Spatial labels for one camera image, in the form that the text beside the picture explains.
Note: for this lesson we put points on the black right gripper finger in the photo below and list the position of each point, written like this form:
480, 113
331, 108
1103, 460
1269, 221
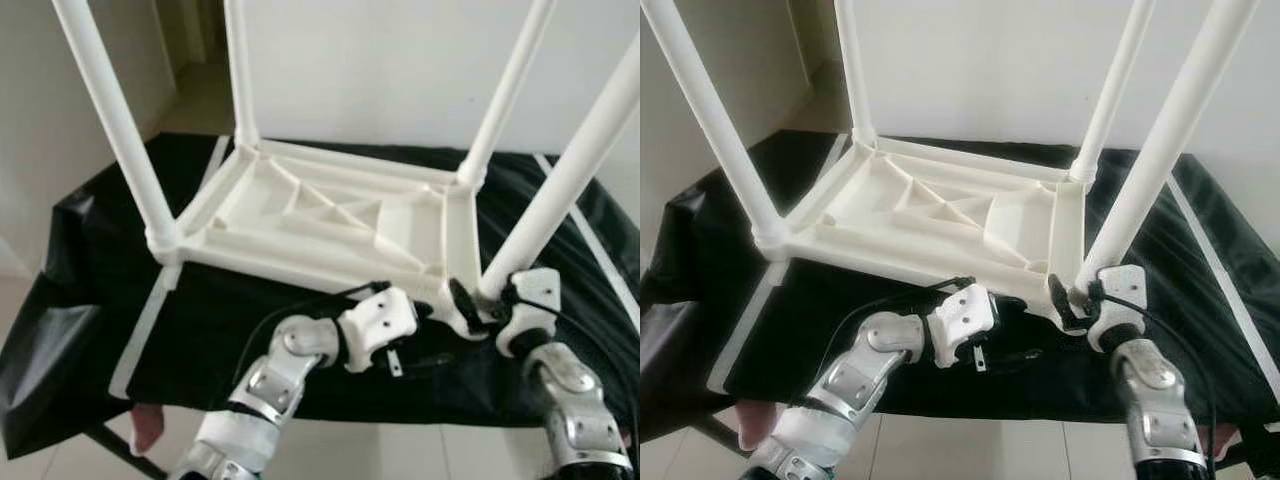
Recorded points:
463, 303
1060, 300

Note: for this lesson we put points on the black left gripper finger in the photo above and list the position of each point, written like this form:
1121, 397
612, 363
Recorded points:
430, 361
1009, 304
424, 311
1018, 354

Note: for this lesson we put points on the white plastic table top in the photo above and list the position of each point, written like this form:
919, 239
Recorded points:
300, 215
900, 205

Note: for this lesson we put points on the pink rounded object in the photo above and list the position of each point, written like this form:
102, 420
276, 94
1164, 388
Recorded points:
148, 430
1222, 440
757, 425

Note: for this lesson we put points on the black table cloth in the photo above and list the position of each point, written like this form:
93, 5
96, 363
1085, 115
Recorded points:
80, 320
700, 330

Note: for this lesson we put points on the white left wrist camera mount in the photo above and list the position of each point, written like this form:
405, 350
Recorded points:
965, 315
380, 320

